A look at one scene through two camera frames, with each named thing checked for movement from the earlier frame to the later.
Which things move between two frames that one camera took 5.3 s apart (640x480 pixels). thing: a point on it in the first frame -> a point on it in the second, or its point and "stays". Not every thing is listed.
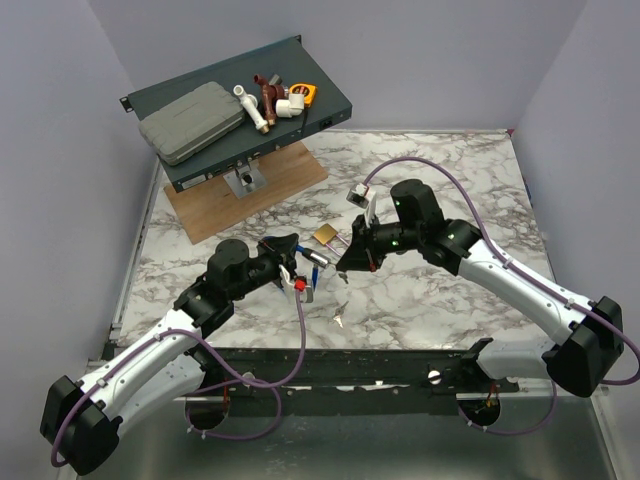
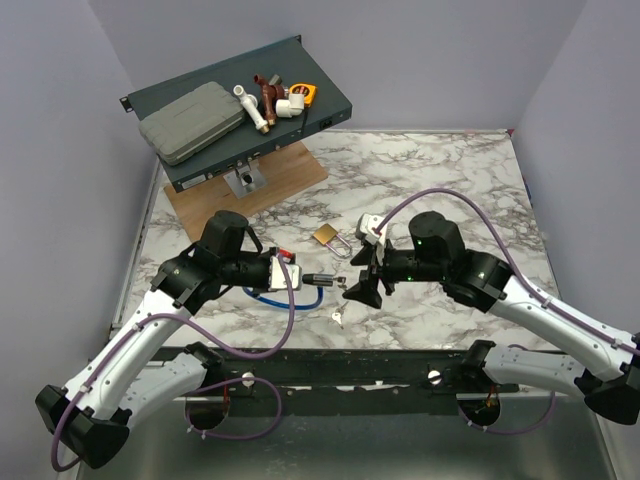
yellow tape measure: x=308 y=90 stays
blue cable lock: x=314 y=257 -> x=318 y=280
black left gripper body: x=283 y=259 -> x=254 y=270
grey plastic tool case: x=191 y=122 stays
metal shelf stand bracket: x=245 y=178 stays
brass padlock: x=326 y=234 stays
